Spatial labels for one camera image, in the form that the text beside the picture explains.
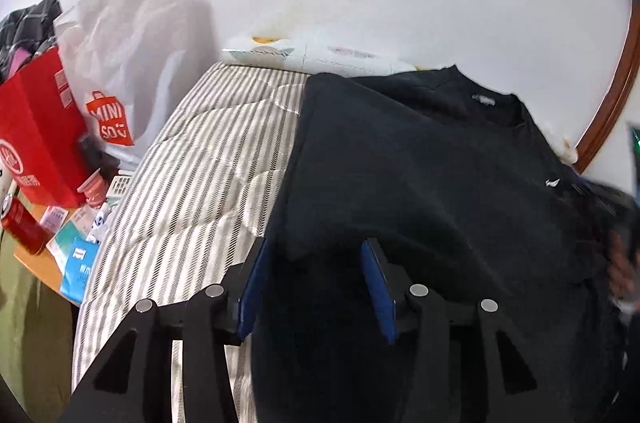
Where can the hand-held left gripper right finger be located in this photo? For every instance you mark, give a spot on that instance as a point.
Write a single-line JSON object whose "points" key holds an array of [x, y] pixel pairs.
{"points": [[380, 293]]}

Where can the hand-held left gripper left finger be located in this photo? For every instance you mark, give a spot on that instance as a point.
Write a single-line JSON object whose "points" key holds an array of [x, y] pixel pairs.
{"points": [[251, 288]]}

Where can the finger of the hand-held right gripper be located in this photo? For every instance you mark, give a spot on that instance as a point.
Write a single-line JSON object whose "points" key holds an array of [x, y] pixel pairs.
{"points": [[602, 198]]}

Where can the black sweatshirt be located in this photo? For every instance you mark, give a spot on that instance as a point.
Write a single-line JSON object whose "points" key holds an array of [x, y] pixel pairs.
{"points": [[425, 163]]}

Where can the person's right hand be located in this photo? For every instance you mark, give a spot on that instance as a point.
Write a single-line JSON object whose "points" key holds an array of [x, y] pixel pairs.
{"points": [[624, 265]]}

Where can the striped bed mattress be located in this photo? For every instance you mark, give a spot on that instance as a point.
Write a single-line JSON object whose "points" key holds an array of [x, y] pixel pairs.
{"points": [[200, 183]]}

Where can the white plastic basket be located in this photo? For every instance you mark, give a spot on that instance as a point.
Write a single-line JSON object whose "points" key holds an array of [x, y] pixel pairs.
{"points": [[121, 185]]}

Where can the blue and white packet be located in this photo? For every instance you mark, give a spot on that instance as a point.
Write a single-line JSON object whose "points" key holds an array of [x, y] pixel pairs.
{"points": [[80, 268]]}

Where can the pink bottle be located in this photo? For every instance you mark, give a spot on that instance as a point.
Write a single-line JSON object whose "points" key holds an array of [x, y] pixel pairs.
{"points": [[95, 190]]}

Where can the teal packet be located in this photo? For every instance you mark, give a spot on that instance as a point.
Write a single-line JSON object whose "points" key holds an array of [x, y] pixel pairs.
{"points": [[65, 243]]}

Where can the orange wooden table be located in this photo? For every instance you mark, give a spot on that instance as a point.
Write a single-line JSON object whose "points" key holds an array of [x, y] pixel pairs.
{"points": [[37, 265]]}

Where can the green cloth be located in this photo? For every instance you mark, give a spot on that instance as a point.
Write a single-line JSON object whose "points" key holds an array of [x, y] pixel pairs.
{"points": [[30, 343]]}

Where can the red can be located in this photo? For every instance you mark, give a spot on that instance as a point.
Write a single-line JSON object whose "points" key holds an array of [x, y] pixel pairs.
{"points": [[22, 223]]}

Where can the white patterned pillow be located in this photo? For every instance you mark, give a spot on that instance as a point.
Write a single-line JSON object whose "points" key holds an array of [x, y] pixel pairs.
{"points": [[350, 55]]}

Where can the white plastic shopping bag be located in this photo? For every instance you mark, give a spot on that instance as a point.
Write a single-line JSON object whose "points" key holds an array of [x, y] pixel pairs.
{"points": [[130, 53]]}

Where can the red paper bag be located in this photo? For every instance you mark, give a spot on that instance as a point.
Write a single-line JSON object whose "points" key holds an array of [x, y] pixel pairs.
{"points": [[35, 128]]}

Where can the dark plaid cloth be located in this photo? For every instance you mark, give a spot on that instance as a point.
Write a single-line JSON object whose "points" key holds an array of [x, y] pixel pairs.
{"points": [[25, 23]]}

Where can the brown wooden frame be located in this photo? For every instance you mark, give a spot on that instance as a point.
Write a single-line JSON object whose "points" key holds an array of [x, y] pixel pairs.
{"points": [[612, 103]]}

